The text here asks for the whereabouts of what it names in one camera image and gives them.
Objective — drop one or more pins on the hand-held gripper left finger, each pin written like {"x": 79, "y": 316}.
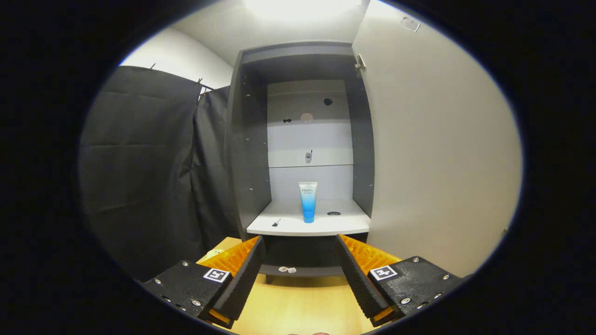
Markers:
{"x": 242, "y": 284}

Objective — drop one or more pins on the dark grey cabinet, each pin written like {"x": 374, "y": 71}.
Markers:
{"x": 247, "y": 153}

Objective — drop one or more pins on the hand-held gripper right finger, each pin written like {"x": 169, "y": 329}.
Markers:
{"x": 358, "y": 284}

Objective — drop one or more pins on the metal door hinge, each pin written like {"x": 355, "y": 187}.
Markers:
{"x": 359, "y": 63}

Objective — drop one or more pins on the wide ceiling light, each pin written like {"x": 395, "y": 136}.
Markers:
{"x": 302, "y": 7}

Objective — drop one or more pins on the light grey cabinet shelf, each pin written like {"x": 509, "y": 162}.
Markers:
{"x": 340, "y": 225}

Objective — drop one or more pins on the black backdrop cloth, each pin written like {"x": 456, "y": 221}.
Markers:
{"x": 139, "y": 177}

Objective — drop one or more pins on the beige cabinet door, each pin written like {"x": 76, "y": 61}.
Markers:
{"x": 442, "y": 153}

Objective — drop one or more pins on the white and blue tube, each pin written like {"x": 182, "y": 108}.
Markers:
{"x": 308, "y": 202}

